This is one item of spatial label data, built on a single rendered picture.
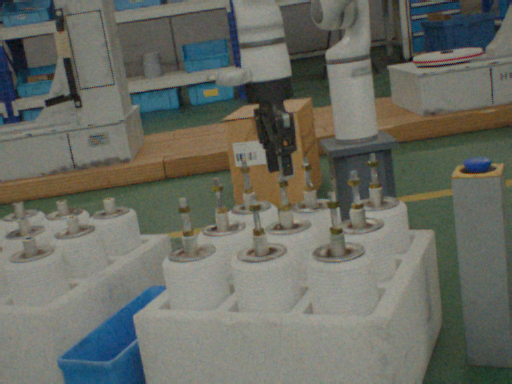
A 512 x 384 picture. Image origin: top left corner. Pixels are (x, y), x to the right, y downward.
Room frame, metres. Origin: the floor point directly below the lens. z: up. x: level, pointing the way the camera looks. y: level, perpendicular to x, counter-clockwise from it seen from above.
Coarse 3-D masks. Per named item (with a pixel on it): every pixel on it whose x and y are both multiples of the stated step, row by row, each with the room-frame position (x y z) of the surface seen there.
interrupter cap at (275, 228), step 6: (276, 222) 1.13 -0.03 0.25; (300, 222) 1.11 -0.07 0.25; (306, 222) 1.11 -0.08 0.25; (270, 228) 1.11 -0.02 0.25; (276, 228) 1.10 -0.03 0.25; (294, 228) 1.09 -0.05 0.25; (300, 228) 1.08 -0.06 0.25; (306, 228) 1.08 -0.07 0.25; (276, 234) 1.07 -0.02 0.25; (282, 234) 1.07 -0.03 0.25; (288, 234) 1.07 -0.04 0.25
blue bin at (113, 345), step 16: (160, 288) 1.28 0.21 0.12; (128, 304) 1.21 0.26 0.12; (144, 304) 1.26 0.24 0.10; (112, 320) 1.16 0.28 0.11; (128, 320) 1.20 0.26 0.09; (96, 336) 1.12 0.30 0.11; (112, 336) 1.15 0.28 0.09; (128, 336) 1.19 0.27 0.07; (64, 352) 1.05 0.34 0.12; (80, 352) 1.07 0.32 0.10; (96, 352) 1.11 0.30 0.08; (112, 352) 1.14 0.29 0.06; (128, 352) 1.02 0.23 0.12; (64, 368) 1.02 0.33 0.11; (80, 368) 1.00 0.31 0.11; (96, 368) 0.99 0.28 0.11; (112, 368) 0.98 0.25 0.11; (128, 368) 1.02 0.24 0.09
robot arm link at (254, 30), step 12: (240, 0) 1.11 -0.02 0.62; (252, 0) 1.11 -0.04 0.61; (264, 0) 1.11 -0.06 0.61; (240, 12) 1.09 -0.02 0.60; (252, 12) 1.07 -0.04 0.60; (264, 12) 1.07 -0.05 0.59; (276, 12) 1.08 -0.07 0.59; (240, 24) 1.08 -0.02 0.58; (252, 24) 1.07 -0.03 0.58; (264, 24) 1.07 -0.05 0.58; (276, 24) 1.07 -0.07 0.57; (240, 36) 1.09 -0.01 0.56; (252, 36) 1.07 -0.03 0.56; (264, 36) 1.07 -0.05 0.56; (276, 36) 1.07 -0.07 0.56
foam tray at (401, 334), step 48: (432, 240) 1.17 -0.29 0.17; (384, 288) 0.97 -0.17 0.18; (432, 288) 1.13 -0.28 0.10; (144, 336) 1.00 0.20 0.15; (192, 336) 0.96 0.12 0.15; (240, 336) 0.93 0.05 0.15; (288, 336) 0.90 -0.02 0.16; (336, 336) 0.87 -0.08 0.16; (384, 336) 0.84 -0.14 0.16; (432, 336) 1.10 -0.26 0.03
